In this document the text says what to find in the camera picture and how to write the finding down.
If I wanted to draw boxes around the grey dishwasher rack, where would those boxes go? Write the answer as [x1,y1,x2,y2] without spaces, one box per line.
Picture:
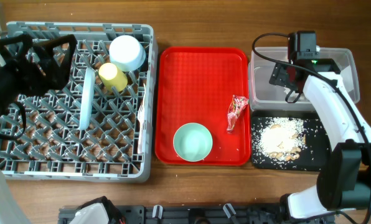
[0,22,158,182]

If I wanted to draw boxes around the red snack wrapper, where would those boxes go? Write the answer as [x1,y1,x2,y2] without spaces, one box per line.
[227,95,249,133]

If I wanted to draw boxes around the green bowl with rice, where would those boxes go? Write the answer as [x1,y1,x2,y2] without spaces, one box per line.
[172,123,213,162]

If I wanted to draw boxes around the spilled rice and peanut shells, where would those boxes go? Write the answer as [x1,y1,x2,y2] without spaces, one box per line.
[252,117,307,164]

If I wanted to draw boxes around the light blue plate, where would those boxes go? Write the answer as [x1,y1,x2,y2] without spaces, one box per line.
[79,68,96,130]

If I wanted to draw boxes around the black plastic bin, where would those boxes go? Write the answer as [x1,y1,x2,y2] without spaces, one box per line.
[251,110,331,171]

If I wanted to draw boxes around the pale blue bowl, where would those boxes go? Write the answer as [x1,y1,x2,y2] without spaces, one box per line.
[109,35,146,72]

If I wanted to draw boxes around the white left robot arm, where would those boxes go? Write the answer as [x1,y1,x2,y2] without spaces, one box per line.
[0,34,77,223]

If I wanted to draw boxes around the red plastic tray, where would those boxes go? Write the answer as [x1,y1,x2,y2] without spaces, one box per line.
[154,47,251,166]

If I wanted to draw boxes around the clear plastic bin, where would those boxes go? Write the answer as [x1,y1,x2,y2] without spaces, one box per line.
[248,47,360,111]

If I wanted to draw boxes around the white plastic fork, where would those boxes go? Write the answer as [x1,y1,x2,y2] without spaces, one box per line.
[137,84,146,154]

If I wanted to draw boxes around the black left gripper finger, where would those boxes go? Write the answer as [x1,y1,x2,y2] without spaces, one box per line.
[32,34,77,81]
[0,34,33,62]

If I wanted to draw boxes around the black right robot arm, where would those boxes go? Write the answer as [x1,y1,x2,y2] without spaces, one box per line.
[269,31,371,222]

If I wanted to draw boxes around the yellow plastic cup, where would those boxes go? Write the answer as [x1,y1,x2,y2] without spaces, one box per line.
[98,63,128,91]

